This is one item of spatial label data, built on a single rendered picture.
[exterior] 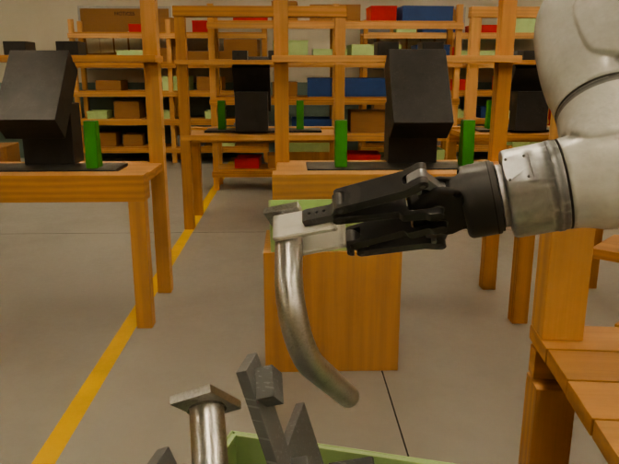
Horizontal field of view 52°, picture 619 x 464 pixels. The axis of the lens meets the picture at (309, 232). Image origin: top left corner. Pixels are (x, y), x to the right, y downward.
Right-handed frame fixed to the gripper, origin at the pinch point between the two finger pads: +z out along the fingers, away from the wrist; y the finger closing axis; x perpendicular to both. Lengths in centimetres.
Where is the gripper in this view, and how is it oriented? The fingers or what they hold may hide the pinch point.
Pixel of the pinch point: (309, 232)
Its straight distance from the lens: 68.8
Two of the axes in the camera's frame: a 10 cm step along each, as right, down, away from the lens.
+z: -9.5, 1.8, 2.6
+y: -3.1, -5.1, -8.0
